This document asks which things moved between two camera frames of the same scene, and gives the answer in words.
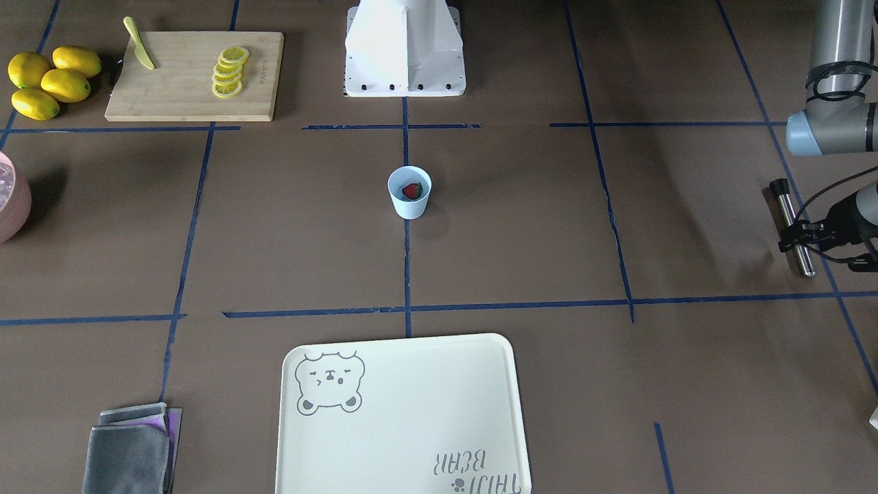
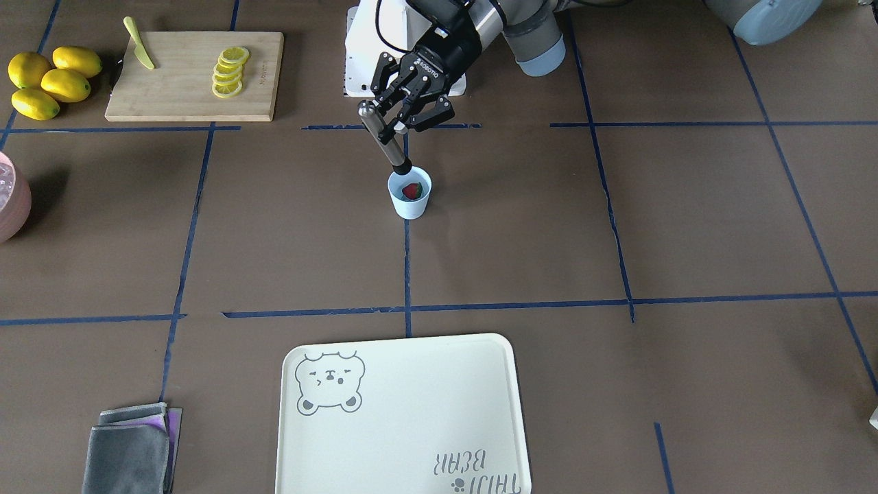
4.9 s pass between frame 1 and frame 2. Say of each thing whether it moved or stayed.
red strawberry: stayed
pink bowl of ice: stayed
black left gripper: moved
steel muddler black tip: moved
